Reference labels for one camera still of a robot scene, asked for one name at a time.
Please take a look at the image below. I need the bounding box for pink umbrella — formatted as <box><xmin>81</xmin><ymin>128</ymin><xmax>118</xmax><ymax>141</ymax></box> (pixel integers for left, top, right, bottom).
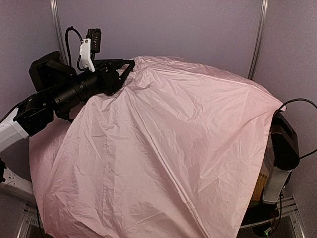
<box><xmin>29</xmin><ymin>56</ymin><xmax>281</xmax><ymax>238</ymax></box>

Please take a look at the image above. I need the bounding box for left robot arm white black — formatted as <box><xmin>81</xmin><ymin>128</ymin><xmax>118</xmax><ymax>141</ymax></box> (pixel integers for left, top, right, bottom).
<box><xmin>0</xmin><ymin>51</ymin><xmax>135</xmax><ymax>151</ymax></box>

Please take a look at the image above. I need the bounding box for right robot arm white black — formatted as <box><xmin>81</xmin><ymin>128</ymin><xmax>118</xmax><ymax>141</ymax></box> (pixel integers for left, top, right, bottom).
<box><xmin>262</xmin><ymin>98</ymin><xmax>317</xmax><ymax>205</ymax></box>

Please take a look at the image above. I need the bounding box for woven bamboo tray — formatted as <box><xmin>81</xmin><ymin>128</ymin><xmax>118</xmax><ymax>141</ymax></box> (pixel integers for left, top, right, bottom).
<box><xmin>251</xmin><ymin>173</ymin><xmax>268</xmax><ymax>202</ymax></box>

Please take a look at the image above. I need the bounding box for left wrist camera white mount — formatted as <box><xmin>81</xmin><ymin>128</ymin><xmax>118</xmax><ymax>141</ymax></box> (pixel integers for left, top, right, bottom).
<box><xmin>77</xmin><ymin>28</ymin><xmax>102</xmax><ymax>72</ymax></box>

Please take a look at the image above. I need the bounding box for left aluminium frame post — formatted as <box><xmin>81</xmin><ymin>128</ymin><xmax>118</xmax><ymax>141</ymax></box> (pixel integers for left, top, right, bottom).
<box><xmin>50</xmin><ymin>0</ymin><xmax>68</xmax><ymax>65</ymax></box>

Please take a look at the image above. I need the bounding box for aluminium frame post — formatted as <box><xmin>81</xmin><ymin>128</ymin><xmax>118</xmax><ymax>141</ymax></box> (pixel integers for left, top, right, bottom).
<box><xmin>50</xmin><ymin>0</ymin><xmax>68</xmax><ymax>65</ymax></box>
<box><xmin>247</xmin><ymin>0</ymin><xmax>269</xmax><ymax>80</ymax></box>

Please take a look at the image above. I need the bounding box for right aluminium frame post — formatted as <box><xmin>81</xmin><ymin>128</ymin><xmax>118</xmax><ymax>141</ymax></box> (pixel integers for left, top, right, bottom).
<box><xmin>247</xmin><ymin>0</ymin><xmax>269</xmax><ymax>80</ymax></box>

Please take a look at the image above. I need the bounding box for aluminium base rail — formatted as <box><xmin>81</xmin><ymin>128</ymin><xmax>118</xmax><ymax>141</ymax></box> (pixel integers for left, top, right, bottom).
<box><xmin>13</xmin><ymin>195</ymin><xmax>305</xmax><ymax>238</ymax></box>

